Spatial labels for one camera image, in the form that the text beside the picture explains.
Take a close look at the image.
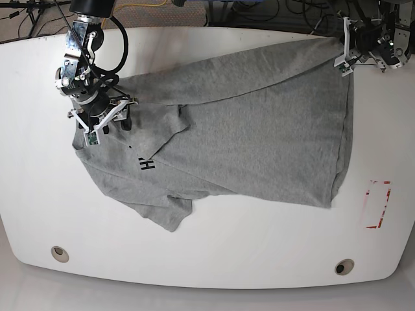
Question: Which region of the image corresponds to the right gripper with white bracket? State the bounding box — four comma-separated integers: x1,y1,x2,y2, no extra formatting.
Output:
67,95,138,146

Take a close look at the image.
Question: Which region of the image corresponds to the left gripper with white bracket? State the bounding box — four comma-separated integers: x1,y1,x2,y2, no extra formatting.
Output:
334,17,386,76

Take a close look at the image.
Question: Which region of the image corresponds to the grey T-shirt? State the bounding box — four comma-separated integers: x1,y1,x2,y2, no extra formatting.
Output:
73,38,353,232

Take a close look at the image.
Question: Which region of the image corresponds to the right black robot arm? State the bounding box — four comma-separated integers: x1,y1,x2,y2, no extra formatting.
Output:
55,1,137,146

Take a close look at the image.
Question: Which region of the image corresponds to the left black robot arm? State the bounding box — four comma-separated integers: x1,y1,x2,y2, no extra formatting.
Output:
334,1,414,76

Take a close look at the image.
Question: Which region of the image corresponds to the black tripod stand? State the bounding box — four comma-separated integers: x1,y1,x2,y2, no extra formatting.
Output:
1,1,74,43

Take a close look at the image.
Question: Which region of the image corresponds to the red tape rectangle marking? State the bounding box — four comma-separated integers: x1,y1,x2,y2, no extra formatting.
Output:
362,180,392,229

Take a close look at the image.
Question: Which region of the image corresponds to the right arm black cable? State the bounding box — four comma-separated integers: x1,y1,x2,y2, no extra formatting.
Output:
51,0,130,98

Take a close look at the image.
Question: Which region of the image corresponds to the yellow cable on floor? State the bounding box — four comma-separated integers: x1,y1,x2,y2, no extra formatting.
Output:
101,0,167,30

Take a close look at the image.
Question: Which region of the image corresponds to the left table cable grommet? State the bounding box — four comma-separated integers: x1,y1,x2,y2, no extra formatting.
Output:
51,246,69,263

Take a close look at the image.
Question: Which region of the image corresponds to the table cable grommet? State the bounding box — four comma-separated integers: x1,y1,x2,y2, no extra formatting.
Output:
51,246,69,263
335,259,355,276

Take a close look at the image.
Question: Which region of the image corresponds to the right table cable grommet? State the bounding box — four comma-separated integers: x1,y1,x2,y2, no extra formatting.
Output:
335,259,355,276

